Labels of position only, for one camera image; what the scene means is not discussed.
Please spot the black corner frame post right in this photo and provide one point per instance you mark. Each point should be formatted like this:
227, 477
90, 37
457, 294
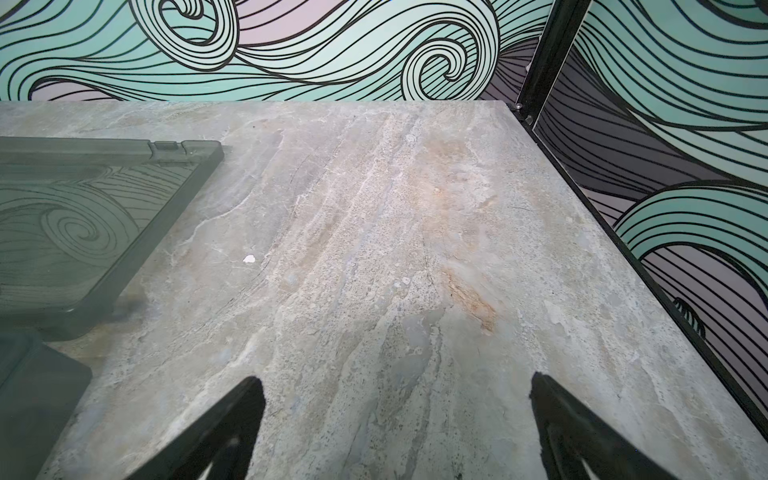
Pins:
564, 21

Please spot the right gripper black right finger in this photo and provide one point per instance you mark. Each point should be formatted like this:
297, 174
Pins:
577, 444

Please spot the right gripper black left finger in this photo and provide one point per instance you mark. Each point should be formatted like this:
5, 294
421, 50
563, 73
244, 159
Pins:
219, 444

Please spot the smoky clear compartment organizer box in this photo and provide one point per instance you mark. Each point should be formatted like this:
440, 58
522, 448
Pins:
79, 217

